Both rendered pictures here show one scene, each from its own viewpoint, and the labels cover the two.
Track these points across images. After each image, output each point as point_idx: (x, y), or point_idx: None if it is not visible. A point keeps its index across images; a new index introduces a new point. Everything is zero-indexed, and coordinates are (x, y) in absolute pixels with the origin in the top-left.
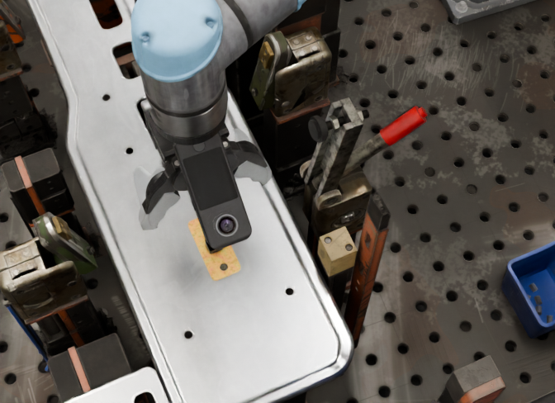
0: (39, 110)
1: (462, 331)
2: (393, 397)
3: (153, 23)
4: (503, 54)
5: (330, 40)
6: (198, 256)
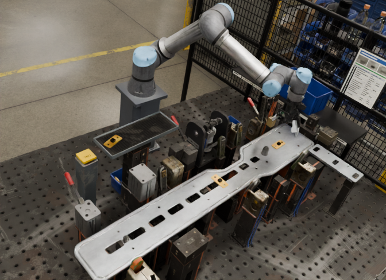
0: (228, 237)
1: (240, 143)
2: None
3: (309, 72)
4: (165, 140)
5: None
6: (282, 146)
